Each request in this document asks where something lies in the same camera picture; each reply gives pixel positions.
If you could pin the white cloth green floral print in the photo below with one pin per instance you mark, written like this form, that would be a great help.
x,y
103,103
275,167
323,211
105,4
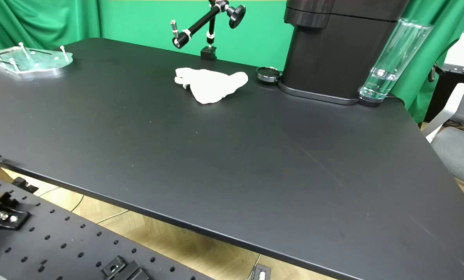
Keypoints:
x,y
211,86

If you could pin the black round lens cap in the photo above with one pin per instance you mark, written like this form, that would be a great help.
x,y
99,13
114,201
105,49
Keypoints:
x,y
268,75

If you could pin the green screen backdrop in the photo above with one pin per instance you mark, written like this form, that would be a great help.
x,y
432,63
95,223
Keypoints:
x,y
264,41

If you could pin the floor power outlet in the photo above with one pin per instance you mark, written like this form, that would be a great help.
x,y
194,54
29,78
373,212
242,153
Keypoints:
x,y
262,274

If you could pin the clear glass cylinder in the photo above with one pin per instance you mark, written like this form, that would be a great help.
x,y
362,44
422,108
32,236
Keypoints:
x,y
393,57

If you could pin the tall white plastic screw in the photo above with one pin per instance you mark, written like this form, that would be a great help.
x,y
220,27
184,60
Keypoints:
x,y
63,50

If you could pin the black perforated breadboard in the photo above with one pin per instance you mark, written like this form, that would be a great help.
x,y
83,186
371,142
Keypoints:
x,y
61,243

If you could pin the small black mounting block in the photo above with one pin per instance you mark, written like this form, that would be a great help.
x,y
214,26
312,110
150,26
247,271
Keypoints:
x,y
24,186

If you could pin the clear acrylic plate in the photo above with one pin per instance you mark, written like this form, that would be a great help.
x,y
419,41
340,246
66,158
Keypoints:
x,y
30,60

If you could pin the grey office chair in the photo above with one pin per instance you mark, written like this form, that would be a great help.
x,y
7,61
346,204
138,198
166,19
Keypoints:
x,y
460,150

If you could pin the short white plastic screw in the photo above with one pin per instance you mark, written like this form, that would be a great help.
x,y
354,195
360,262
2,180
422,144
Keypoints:
x,y
22,49

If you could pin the black clamp with silver screw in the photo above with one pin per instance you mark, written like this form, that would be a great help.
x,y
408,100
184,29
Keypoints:
x,y
7,218

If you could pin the black robot base pedestal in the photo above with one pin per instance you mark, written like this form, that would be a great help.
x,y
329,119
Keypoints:
x,y
335,52

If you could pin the black angled bracket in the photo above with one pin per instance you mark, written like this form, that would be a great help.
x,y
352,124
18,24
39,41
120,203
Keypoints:
x,y
125,271

